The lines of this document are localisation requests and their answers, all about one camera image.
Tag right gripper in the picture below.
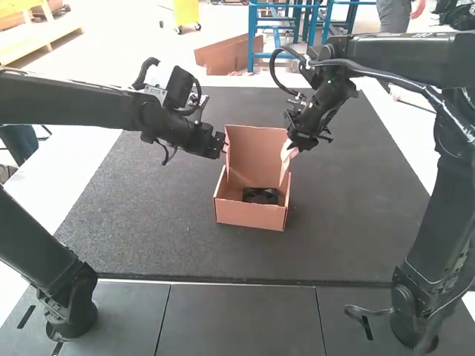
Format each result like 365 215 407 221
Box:
280 95 334 163

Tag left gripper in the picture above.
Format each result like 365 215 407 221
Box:
187 123 229 161

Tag cardboard box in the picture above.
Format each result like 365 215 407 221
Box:
213 124 292 233

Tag black square fan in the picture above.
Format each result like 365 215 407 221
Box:
242 187 279 205

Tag flat cardboard sheet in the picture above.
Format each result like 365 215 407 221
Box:
194 33 265 76

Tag black mat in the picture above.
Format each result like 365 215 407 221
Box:
53 85 442 287

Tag yellow wheeled cart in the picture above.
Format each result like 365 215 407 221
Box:
157 0 203 36

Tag person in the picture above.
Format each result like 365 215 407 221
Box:
375 0 427 33

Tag dark base panel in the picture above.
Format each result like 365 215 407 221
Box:
0 280 172 356
315 286 475 356
155 283 327 356

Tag person's legs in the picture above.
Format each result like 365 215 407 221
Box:
0 125 40 185

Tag wooden pallet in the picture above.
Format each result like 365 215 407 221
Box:
0 0 85 69

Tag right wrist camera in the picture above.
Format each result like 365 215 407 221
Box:
284 96 309 125

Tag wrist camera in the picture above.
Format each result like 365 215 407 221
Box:
284 96 309 125
143 61 196 111

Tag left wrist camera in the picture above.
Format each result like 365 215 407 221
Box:
143 61 196 111

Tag blue metal frame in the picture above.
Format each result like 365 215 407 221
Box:
247 0 373 73

